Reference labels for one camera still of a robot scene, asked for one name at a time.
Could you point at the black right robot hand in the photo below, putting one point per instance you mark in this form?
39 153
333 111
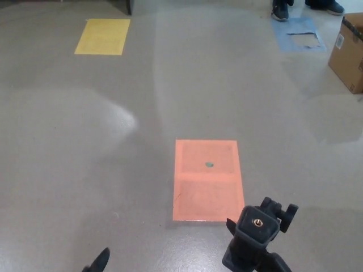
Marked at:
279 263

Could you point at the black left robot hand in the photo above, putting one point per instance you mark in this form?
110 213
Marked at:
99 263

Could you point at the black phone stand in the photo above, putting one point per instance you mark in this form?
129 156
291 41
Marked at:
256 231

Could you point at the small grey-green round sticker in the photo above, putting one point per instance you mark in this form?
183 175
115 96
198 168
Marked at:
209 164

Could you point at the brown cardboard box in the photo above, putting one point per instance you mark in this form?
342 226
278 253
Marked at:
344 65

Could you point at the torn blue paper sheet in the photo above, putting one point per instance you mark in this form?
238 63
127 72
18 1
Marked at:
280 37

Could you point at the yellow paper sheet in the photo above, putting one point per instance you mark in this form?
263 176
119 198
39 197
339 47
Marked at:
102 37

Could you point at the dark blue sneaker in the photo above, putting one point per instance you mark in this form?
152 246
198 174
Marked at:
333 8
280 12

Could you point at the dark furniture base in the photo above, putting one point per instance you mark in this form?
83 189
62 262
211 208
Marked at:
129 7

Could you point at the dark trouser leg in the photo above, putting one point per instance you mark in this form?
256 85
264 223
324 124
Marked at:
319 2
282 2

